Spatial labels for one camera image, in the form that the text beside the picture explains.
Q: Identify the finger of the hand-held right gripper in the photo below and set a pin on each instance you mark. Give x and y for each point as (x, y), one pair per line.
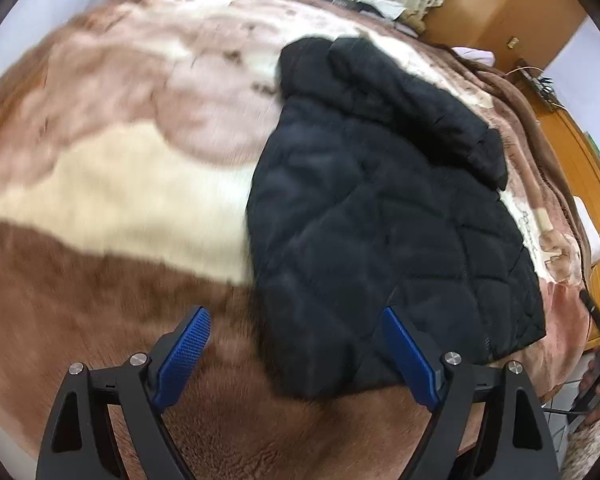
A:
(597, 315)

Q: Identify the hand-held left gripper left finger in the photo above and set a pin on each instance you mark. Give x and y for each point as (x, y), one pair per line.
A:
(182, 350)

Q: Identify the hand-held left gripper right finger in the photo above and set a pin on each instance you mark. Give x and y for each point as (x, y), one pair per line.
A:
(410, 355)

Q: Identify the black puffer jacket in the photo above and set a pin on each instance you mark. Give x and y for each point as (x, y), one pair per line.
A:
(380, 235)

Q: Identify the person's right forearm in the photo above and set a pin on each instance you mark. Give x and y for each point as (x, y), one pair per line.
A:
(592, 452)

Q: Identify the person's right hand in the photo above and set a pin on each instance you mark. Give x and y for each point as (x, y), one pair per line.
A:
(592, 372)

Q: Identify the white pillow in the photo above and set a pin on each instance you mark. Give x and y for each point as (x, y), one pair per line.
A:
(590, 225)

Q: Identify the wooden headboard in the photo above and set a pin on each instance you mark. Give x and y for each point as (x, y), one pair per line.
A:
(585, 170)

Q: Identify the green headboard label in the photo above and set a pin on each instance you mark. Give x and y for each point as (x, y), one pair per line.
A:
(595, 147)

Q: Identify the brown printed fleece blanket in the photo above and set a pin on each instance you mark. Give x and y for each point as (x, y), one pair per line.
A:
(105, 185)

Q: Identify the white folded cloth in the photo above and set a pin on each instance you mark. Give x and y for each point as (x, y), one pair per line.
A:
(472, 55)

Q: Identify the wooden wardrobe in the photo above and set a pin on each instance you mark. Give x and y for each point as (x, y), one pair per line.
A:
(505, 5)

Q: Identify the wall light switch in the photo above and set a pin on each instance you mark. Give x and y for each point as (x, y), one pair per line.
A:
(513, 41)

